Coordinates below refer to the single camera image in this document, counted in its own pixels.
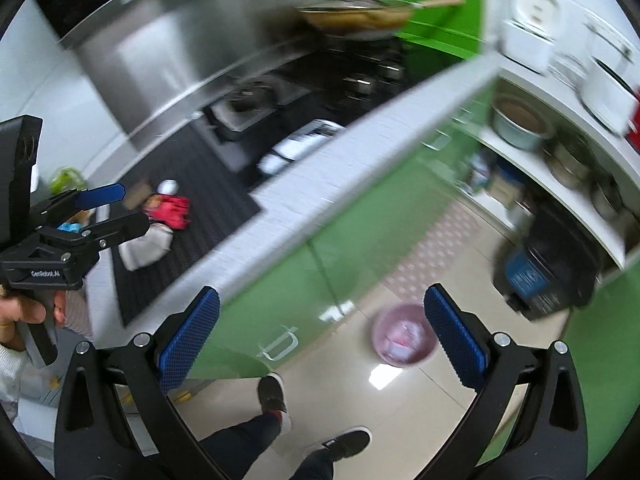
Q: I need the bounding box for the red paper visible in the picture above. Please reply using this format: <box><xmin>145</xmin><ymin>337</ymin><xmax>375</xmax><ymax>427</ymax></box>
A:
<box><xmin>148</xmin><ymin>194</ymin><xmax>191</xmax><ymax>231</ymax></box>

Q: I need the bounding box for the small white cup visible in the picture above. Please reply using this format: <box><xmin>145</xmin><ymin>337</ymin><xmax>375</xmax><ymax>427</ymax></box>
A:
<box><xmin>156</xmin><ymin>179</ymin><xmax>179</xmax><ymax>195</ymax></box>

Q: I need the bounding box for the pink paper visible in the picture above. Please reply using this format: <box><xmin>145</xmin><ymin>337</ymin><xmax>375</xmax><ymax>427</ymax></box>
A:
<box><xmin>142</xmin><ymin>194</ymin><xmax>162</xmax><ymax>216</ymax></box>

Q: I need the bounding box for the pink trash bin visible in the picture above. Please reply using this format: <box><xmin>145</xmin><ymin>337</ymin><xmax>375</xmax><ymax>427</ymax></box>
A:
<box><xmin>371</xmin><ymin>304</ymin><xmax>438</xmax><ymax>368</ymax></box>

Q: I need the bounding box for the white kitchen shelf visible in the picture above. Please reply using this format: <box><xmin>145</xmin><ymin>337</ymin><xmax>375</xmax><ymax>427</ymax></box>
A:
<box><xmin>452</xmin><ymin>70</ymin><xmax>639</xmax><ymax>273</ymax></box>

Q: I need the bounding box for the person's left hand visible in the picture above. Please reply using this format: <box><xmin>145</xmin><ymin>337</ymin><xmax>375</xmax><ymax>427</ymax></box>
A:
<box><xmin>0</xmin><ymin>287</ymin><xmax>46</xmax><ymax>351</ymax></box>

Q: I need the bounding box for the blue cup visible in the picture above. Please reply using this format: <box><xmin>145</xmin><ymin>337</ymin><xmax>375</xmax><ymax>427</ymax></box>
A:
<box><xmin>58</xmin><ymin>222</ymin><xmax>84</xmax><ymax>233</ymax></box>

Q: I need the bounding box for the green lidded glass pitcher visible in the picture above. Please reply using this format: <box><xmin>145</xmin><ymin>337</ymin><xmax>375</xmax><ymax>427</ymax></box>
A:
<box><xmin>49</xmin><ymin>167</ymin><xmax>88</xmax><ymax>195</ymax></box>

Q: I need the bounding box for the person's left shoe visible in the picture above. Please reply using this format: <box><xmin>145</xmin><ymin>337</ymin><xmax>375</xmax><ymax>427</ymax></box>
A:
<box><xmin>257</xmin><ymin>373</ymin><xmax>292</xmax><ymax>434</ymax></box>

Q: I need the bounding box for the person's shoe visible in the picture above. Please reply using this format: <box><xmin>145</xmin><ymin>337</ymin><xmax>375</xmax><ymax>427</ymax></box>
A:
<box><xmin>305</xmin><ymin>426</ymin><xmax>372</xmax><ymax>462</ymax></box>
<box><xmin>257</xmin><ymin>373</ymin><xmax>292</xmax><ymax>434</ymax></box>

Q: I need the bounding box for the blue black pedal bin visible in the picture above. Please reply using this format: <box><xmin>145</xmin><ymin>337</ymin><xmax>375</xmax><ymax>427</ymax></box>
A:
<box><xmin>492</xmin><ymin>204</ymin><xmax>603</xmax><ymax>321</ymax></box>

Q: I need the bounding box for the black striped placemat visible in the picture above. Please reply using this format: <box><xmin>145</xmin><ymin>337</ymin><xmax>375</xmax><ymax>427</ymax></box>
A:
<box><xmin>86</xmin><ymin>125</ymin><xmax>260</xmax><ymax>326</ymax></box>

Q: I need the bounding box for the polka dot floor mat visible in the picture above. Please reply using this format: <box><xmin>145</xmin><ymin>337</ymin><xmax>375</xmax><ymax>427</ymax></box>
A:
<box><xmin>383</xmin><ymin>200</ymin><xmax>482</xmax><ymax>302</ymax></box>

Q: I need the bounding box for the person's right shoe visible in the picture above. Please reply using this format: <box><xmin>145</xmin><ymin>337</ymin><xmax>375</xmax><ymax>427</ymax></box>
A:
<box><xmin>305</xmin><ymin>426</ymin><xmax>372</xmax><ymax>462</ymax></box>

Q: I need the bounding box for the steel pot on shelf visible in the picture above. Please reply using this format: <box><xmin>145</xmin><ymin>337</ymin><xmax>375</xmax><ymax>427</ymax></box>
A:
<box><xmin>544</xmin><ymin>131</ymin><xmax>597</xmax><ymax>190</ymax></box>

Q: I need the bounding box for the light blue basin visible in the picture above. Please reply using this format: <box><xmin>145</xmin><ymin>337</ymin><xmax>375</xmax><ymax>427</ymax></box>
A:
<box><xmin>491</xmin><ymin>96</ymin><xmax>554</xmax><ymax>152</ymax></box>

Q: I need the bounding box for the white stove label sticker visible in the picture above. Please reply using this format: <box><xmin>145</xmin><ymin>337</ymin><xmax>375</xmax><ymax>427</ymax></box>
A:
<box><xmin>257</xmin><ymin>119</ymin><xmax>344</xmax><ymax>177</ymax></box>

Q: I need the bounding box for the black gas stove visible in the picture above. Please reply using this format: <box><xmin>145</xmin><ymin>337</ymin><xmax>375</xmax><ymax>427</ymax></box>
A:
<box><xmin>202</xmin><ymin>34</ymin><xmax>417</xmax><ymax>181</ymax></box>

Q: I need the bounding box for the frying pan with lid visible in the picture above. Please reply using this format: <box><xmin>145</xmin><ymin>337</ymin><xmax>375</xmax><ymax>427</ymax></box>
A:
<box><xmin>296</xmin><ymin>0</ymin><xmax>466</xmax><ymax>41</ymax></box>

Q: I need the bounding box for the white rice cooker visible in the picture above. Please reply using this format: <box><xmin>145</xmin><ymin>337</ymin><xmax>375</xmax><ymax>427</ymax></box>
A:
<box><xmin>500</xmin><ymin>0</ymin><xmax>561</xmax><ymax>75</ymax></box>

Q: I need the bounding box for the white pot red handle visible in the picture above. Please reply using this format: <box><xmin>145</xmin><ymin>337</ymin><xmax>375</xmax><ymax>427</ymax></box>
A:
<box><xmin>578</xmin><ymin>13</ymin><xmax>638</xmax><ymax>138</ymax></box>

